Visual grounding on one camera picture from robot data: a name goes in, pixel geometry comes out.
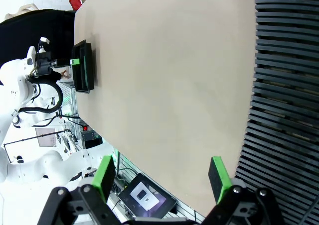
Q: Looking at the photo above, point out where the black-clad person bare hand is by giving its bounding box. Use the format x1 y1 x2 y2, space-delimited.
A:
60 69 72 81

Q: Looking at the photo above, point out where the white paper sheet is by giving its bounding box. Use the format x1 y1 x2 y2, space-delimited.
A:
34 127 56 147

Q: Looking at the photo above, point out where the black power supply unit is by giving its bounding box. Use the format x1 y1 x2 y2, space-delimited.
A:
79 121 103 149

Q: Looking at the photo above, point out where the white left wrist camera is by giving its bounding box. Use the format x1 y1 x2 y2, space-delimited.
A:
26 36 50 70

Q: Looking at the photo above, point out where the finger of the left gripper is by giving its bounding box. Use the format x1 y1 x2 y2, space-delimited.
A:
51 58 81 68

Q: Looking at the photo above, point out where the person in black clothes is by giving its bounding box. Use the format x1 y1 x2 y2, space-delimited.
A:
0 9 77 83

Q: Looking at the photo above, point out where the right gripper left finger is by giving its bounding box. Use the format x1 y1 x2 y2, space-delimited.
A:
37 155 120 225

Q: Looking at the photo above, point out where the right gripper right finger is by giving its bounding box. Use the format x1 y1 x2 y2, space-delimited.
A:
203 156 285 225

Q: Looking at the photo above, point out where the small black display screen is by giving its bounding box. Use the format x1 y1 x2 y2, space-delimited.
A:
118 172 177 220

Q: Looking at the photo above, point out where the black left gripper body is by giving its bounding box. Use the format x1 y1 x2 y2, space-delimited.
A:
34 52 54 76

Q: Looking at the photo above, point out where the thick black left arm hose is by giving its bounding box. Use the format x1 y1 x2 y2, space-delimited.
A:
16 73 64 115

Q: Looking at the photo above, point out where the black slotted board rack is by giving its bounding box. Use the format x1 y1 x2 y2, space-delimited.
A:
234 0 319 225

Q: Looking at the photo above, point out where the black ESD tray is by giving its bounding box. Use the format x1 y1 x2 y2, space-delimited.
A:
71 39 96 94

